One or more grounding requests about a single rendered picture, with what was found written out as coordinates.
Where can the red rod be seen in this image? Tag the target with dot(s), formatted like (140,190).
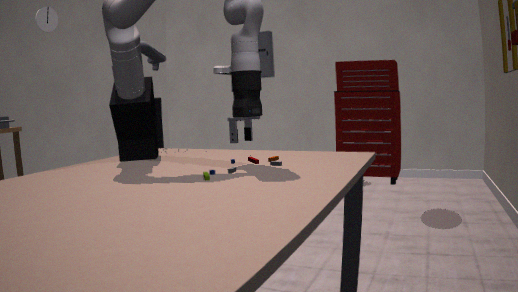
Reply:
(253,160)

